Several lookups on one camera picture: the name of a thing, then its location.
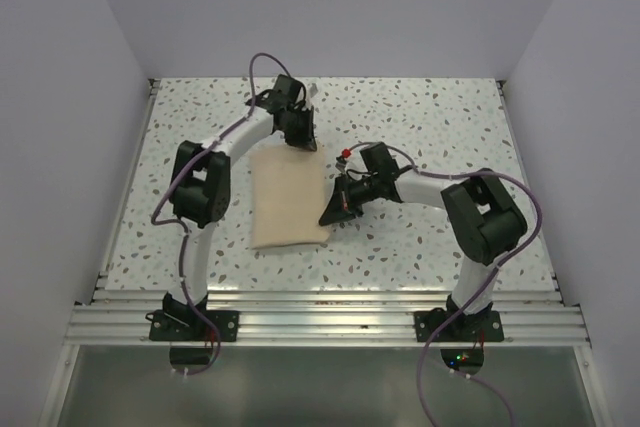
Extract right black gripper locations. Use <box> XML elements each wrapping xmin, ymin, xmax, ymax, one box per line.
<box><xmin>320</xmin><ymin>172</ymin><xmax>380</xmax><ymax>226</ymax></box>

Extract beige cloth mat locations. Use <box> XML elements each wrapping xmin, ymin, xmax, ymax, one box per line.
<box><xmin>250</xmin><ymin>145</ymin><xmax>329</xmax><ymax>249</ymax></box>

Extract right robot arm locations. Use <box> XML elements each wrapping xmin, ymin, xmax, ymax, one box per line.
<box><xmin>319</xmin><ymin>142</ymin><xmax>532</xmax><ymax>340</ymax></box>

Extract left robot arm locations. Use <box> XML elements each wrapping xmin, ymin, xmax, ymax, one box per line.
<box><xmin>161</xmin><ymin>75</ymin><xmax>317</xmax><ymax>340</ymax></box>

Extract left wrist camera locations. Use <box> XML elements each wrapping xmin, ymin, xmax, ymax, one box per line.
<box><xmin>304</xmin><ymin>82</ymin><xmax>319</xmax><ymax>110</ymax></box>

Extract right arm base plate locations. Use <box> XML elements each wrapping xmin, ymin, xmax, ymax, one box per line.
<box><xmin>413</xmin><ymin>306</ymin><xmax>505</xmax><ymax>343</ymax></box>

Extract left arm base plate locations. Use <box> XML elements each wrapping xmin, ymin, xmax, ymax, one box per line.
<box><xmin>145</xmin><ymin>310</ymin><xmax>240</xmax><ymax>343</ymax></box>

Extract aluminium rail frame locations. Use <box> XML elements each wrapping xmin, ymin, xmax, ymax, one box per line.
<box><xmin>43</xmin><ymin>77</ymin><xmax>613</xmax><ymax>426</ymax></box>

